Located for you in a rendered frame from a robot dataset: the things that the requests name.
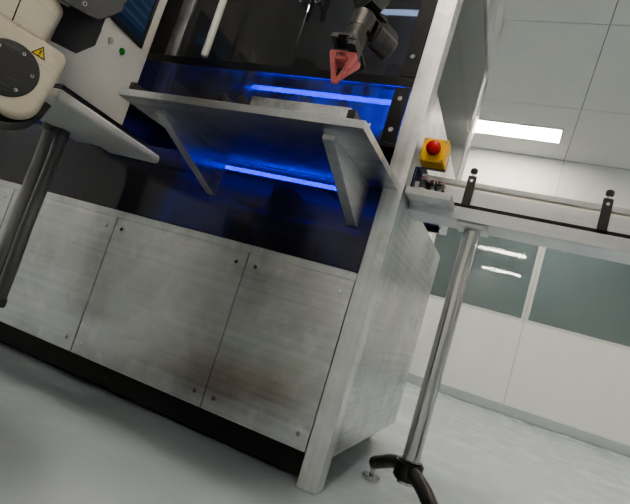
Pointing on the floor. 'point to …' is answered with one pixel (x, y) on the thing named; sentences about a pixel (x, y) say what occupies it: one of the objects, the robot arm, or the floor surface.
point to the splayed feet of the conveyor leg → (413, 474)
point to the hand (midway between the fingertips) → (335, 80)
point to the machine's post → (377, 251)
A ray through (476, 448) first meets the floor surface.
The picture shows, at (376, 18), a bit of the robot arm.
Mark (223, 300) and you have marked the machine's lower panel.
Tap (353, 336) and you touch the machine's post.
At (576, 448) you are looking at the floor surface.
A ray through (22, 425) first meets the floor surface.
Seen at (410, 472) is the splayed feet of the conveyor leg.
